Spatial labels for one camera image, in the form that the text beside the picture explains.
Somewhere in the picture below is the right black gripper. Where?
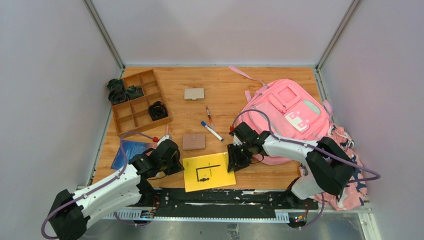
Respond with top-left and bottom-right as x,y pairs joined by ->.
227,141 -> 254,173

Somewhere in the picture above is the yellow booklet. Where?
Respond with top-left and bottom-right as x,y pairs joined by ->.
182,152 -> 236,193

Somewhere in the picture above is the blue Jane Eyre book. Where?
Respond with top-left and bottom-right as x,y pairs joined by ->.
110,140 -> 157,170

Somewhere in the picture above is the pink student backpack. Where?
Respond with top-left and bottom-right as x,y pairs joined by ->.
228,65 -> 333,166

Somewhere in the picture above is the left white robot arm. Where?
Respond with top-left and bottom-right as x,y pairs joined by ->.
41,135 -> 184,240

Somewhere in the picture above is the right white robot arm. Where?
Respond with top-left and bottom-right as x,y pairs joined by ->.
228,122 -> 357,209

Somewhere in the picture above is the pink brown wallet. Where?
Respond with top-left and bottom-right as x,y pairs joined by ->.
182,133 -> 206,151

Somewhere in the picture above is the white blue marker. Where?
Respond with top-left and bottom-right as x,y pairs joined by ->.
201,121 -> 224,142

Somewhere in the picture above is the wooden divided organizer tray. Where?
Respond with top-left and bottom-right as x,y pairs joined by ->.
112,69 -> 173,137

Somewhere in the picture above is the red clear pen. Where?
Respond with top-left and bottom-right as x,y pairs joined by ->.
205,105 -> 215,129

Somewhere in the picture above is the beige wallet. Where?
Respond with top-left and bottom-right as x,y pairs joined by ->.
184,87 -> 205,101

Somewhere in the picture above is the pink patterned cloth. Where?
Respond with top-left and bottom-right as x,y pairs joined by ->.
304,122 -> 368,211

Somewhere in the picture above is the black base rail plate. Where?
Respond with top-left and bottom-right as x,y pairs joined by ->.
131,188 -> 319,220

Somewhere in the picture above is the black strap roll in tray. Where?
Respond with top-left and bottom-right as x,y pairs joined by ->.
148,100 -> 169,122

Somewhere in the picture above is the dark green strap roll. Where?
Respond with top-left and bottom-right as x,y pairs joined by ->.
125,85 -> 145,100

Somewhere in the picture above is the black strap roll outside tray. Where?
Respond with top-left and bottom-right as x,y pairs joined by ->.
107,89 -> 128,106

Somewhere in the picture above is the dark strap roll top left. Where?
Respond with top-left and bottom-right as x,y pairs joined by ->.
106,78 -> 125,92

